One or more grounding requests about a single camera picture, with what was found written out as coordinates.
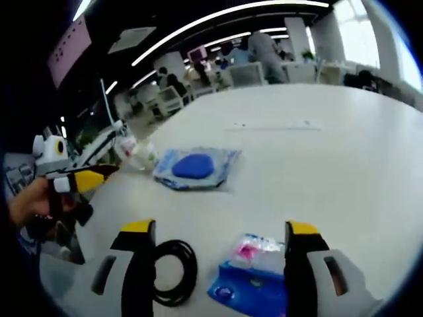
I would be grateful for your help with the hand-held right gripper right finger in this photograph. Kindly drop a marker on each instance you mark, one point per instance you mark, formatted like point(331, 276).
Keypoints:
point(300, 280)

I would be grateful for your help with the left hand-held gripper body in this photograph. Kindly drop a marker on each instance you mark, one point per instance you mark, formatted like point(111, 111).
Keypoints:
point(49, 155)

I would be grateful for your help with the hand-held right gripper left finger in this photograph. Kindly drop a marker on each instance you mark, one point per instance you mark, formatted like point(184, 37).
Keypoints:
point(138, 280)

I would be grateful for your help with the clear water bottle red label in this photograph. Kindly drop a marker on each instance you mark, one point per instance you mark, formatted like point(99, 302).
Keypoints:
point(127, 148)

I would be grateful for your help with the blue tissue packet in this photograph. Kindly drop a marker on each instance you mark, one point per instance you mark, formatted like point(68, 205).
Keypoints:
point(251, 284)

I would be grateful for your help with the white paper cup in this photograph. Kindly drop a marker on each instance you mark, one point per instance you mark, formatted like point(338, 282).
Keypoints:
point(145, 156)

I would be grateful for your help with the blue pad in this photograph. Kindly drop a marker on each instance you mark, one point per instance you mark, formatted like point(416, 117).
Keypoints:
point(193, 166)

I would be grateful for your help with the person's left hand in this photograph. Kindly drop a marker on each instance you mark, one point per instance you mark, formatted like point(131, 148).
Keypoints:
point(33, 198)

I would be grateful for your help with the white table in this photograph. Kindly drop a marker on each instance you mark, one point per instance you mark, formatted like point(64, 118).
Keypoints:
point(297, 181)

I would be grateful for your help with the pink desk monitor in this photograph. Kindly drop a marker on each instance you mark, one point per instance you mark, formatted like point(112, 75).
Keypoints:
point(197, 53)

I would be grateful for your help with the long curved ceiling light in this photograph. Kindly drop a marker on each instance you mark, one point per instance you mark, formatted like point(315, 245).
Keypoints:
point(215, 16)

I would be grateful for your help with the black bag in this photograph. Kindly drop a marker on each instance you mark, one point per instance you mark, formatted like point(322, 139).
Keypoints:
point(360, 79)

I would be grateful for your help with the potted green plant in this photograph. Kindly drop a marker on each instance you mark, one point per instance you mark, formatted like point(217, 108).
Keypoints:
point(307, 55)

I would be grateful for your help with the narrow bright window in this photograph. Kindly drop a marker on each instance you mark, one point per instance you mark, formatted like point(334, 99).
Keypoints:
point(357, 33)

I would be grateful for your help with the large wall screen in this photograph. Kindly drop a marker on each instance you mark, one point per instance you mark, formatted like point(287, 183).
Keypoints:
point(69, 49)

